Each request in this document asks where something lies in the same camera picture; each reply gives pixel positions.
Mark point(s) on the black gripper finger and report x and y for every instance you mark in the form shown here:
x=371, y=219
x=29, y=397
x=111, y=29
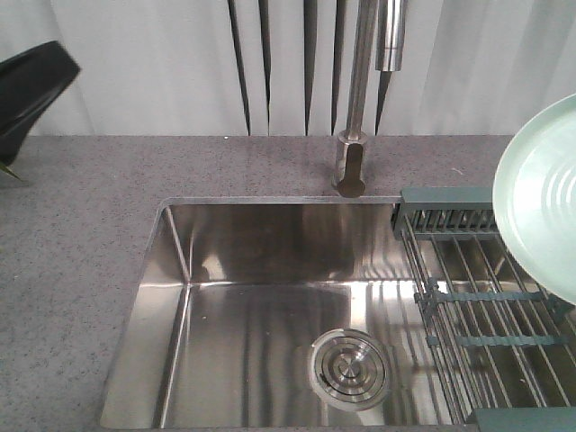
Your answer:
x=30, y=82

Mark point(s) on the round steel sink drain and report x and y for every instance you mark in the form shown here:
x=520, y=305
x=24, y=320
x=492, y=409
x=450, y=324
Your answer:
x=349, y=370

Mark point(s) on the stainless steel sink basin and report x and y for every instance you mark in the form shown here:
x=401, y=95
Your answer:
x=231, y=297

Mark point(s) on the white pleated curtain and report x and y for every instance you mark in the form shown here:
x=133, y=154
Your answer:
x=284, y=67

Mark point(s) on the light green round plate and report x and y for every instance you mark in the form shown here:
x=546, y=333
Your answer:
x=533, y=197

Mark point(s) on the stainless steel faucet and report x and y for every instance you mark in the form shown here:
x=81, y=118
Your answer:
x=379, y=42

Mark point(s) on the green metal dish drying rack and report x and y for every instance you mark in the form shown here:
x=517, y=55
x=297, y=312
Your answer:
x=503, y=346

